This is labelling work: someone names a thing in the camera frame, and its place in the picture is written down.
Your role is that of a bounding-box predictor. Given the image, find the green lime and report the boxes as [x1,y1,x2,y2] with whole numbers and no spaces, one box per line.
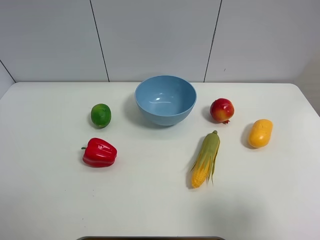
[90,103,112,129]

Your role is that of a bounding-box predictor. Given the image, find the yellow mango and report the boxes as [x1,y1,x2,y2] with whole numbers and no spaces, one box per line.
[247,119,273,148]

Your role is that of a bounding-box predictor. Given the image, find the blue plastic bowl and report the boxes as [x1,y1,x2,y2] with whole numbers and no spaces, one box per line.
[134,75,197,126]

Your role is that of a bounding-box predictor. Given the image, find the corn cob with husk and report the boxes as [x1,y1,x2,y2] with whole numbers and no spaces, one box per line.
[191,130,221,189]

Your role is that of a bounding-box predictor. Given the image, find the red bell pepper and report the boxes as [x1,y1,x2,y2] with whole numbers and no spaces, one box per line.
[81,137,118,168]

